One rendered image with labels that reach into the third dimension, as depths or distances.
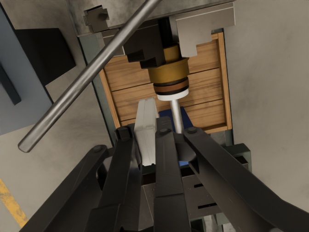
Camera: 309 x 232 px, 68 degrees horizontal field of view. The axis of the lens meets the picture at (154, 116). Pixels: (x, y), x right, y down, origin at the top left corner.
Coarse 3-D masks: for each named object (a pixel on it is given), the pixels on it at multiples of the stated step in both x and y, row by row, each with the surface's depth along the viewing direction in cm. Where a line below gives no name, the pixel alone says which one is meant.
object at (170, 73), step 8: (168, 48) 43; (176, 48) 44; (168, 56) 44; (176, 56) 44; (168, 64) 43; (176, 64) 43; (184, 64) 45; (152, 72) 45; (160, 72) 44; (168, 72) 44; (176, 72) 44; (184, 72) 45; (152, 80) 46; (160, 80) 45; (168, 80) 44; (176, 80) 45; (184, 80) 46; (160, 88) 46; (168, 88) 45; (176, 88) 45; (184, 88) 46
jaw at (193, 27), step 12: (192, 12) 41; (204, 12) 41; (216, 12) 41; (228, 12) 41; (180, 24) 42; (192, 24) 42; (204, 24) 42; (216, 24) 42; (228, 24) 42; (180, 36) 43; (192, 36) 43; (204, 36) 43; (180, 48) 45; (192, 48) 44
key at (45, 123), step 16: (160, 0) 22; (144, 16) 22; (128, 32) 21; (112, 48) 21; (96, 64) 21; (80, 80) 21; (64, 96) 21; (48, 112) 20; (32, 128) 20; (48, 128) 21; (32, 144) 20
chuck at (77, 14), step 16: (80, 0) 32; (96, 0) 31; (112, 0) 30; (128, 0) 29; (144, 0) 29; (176, 0) 29; (192, 0) 29; (208, 0) 30; (224, 0) 31; (80, 16) 34; (112, 16) 30; (128, 16) 30; (160, 16) 30; (80, 32) 36; (96, 32) 35
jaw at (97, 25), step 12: (96, 12) 32; (96, 24) 33; (144, 24) 38; (156, 24) 41; (108, 36) 35; (132, 36) 36; (144, 36) 38; (156, 36) 41; (120, 48) 34; (132, 48) 36; (144, 48) 38; (156, 48) 41; (132, 60) 40; (144, 60) 39; (156, 60) 41
